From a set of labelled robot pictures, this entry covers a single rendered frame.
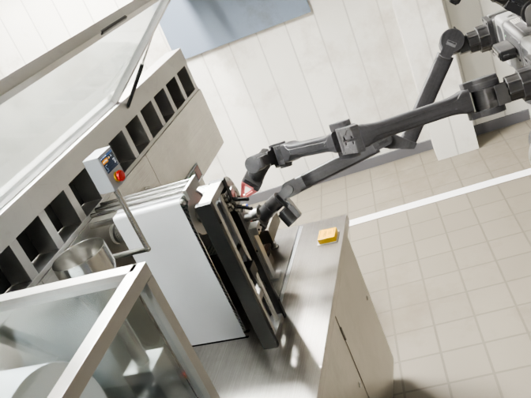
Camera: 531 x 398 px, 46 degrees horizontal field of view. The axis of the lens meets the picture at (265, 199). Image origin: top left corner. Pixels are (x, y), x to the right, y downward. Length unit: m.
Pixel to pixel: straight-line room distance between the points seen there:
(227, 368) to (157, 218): 0.52
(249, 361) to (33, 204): 0.80
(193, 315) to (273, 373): 0.36
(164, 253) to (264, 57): 2.95
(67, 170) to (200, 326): 0.67
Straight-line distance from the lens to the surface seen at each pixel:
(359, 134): 1.70
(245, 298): 1.91
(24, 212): 1.84
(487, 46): 2.22
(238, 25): 4.68
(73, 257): 1.68
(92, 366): 1.05
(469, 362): 3.06
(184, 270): 2.00
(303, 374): 1.88
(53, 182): 1.96
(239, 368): 2.01
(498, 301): 3.34
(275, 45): 4.71
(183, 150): 2.73
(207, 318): 2.10
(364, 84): 4.79
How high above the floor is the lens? 2.10
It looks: 24 degrees down
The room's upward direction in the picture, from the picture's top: 23 degrees counter-clockwise
